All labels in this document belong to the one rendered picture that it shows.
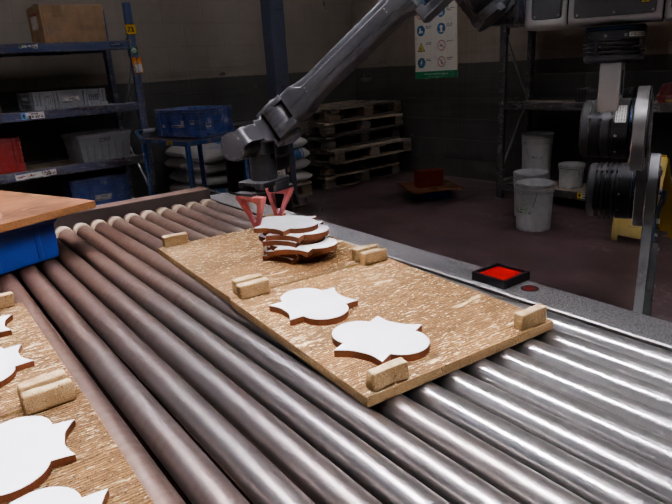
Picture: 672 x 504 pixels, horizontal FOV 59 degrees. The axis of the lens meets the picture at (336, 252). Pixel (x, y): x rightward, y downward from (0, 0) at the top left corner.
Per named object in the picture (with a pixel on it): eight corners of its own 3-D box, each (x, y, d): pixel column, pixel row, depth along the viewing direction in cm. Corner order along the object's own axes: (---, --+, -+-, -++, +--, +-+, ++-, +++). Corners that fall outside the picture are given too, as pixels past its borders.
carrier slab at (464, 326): (387, 264, 123) (387, 257, 123) (553, 329, 90) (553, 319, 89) (231, 307, 105) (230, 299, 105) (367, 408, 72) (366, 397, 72)
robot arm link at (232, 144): (306, 131, 120) (282, 96, 120) (274, 138, 110) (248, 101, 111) (270, 165, 126) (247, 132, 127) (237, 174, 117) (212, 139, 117)
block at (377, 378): (402, 373, 77) (401, 354, 76) (411, 378, 75) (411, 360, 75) (364, 388, 74) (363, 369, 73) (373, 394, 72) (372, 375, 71)
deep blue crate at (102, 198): (120, 205, 568) (114, 167, 557) (135, 212, 537) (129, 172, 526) (66, 216, 539) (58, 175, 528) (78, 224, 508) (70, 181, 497)
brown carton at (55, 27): (93, 47, 521) (86, 8, 511) (110, 44, 493) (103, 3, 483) (32, 48, 490) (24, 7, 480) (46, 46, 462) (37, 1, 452)
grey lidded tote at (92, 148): (117, 153, 553) (112, 127, 546) (136, 156, 529) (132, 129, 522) (63, 161, 518) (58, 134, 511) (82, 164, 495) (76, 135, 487)
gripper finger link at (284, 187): (296, 218, 132) (294, 177, 130) (278, 226, 127) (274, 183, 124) (272, 215, 136) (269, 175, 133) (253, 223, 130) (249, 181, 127)
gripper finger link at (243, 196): (283, 224, 128) (280, 181, 125) (263, 232, 122) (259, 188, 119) (258, 221, 131) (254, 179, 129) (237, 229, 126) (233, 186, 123)
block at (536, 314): (538, 318, 90) (539, 301, 89) (548, 322, 89) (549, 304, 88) (512, 328, 87) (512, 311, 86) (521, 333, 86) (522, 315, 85)
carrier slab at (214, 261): (288, 226, 157) (287, 220, 157) (384, 262, 124) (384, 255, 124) (158, 254, 139) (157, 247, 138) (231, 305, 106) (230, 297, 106)
